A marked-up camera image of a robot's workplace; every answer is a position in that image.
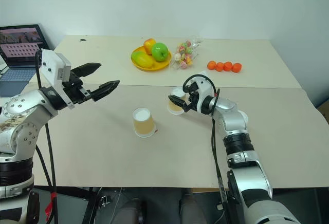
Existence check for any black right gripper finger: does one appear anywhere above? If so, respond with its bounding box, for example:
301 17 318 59
168 95 186 106

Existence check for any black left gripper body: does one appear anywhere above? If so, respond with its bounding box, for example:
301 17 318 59
63 71 93 105

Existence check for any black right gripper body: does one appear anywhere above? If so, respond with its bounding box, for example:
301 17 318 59
181 89 204 113

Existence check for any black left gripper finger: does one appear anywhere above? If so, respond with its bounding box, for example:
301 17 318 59
88 80 121 103
71 62 102 79

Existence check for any tan paper cup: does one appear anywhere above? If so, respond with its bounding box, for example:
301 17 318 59
132 107 158 139
167 87 186 116

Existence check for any yellow plate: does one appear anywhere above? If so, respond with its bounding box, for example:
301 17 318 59
131 46 172 72

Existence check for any clear bag of candies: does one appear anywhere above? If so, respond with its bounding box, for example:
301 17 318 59
170 36 204 71

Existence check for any yellow green mango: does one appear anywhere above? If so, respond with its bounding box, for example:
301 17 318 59
132 51 155 68

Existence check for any green apple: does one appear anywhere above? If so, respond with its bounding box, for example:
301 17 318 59
151 42 169 62

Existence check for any orange yellow apple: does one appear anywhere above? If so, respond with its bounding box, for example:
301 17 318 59
143 38 157 55

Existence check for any open laptop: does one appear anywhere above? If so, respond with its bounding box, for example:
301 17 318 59
0 23 52 98

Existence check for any small metal latch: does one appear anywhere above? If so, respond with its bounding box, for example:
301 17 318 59
100 194 112 207

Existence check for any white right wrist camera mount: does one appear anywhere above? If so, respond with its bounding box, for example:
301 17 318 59
191 74 217 99

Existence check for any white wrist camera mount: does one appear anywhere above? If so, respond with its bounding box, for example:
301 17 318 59
191 74 217 99
40 48 76 109

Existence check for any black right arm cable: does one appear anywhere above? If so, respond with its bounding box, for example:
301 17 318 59
182 74 229 224

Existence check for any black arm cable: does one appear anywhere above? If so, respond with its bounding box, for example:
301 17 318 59
34 50 58 224
35 144 56 193
182 74 229 224

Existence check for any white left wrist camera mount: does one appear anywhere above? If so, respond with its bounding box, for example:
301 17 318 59
40 48 76 109

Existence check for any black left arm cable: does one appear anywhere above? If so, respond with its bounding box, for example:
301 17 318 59
35 144 56 193
34 50 58 224

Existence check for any black table frame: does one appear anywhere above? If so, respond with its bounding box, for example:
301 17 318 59
34 185 123 224

